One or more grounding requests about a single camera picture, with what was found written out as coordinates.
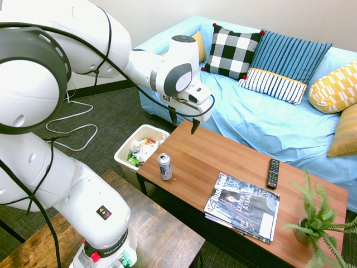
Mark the small yellow pillow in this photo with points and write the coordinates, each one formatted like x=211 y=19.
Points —
x=201 y=47

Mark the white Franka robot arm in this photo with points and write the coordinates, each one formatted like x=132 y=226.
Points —
x=83 y=190

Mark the silver drink can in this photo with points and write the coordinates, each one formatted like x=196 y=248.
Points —
x=164 y=166

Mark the black remote control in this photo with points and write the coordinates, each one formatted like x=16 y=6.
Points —
x=273 y=173

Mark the light blue covered sofa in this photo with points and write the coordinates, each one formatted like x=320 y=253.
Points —
x=251 y=111

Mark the black white checkered pillow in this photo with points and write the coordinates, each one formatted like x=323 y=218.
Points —
x=231 y=53

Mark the mustard yellow woven pillow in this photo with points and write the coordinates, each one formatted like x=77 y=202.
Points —
x=345 y=134

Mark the stack of magazines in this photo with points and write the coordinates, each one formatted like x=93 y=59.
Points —
x=245 y=206

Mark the white plastic trash bin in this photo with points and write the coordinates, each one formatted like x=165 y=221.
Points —
x=131 y=159

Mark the yellow white patterned pillow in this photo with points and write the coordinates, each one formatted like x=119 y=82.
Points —
x=333 y=89

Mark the green potted fern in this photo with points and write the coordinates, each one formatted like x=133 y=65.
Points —
x=318 y=220

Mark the dark wooden robot table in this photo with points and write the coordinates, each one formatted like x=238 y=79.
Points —
x=134 y=231

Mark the blue striped pillow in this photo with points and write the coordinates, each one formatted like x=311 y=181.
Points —
x=281 y=69

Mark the crumpled trash in bin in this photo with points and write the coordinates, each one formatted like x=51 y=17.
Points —
x=142 y=149

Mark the wooden coffee table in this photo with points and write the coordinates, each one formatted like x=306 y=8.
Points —
x=231 y=181

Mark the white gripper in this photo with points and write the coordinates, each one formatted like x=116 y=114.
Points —
x=197 y=102

